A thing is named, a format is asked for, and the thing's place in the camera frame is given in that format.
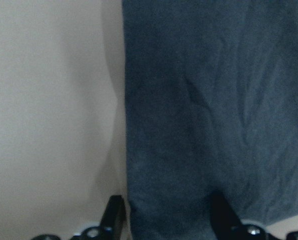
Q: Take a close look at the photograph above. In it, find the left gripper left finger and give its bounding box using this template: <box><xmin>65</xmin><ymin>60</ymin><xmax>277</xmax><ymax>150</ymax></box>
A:
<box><xmin>73</xmin><ymin>195</ymin><xmax>125</xmax><ymax>240</ymax></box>

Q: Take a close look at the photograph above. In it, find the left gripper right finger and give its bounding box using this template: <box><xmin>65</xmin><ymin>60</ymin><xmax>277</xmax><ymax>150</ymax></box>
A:
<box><xmin>210</xmin><ymin>191</ymin><xmax>266</xmax><ymax>240</ymax></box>

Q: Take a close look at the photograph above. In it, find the black t-shirt with logo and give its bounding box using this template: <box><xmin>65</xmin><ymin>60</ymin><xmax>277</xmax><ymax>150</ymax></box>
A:
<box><xmin>122</xmin><ymin>0</ymin><xmax>298</xmax><ymax>240</ymax></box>

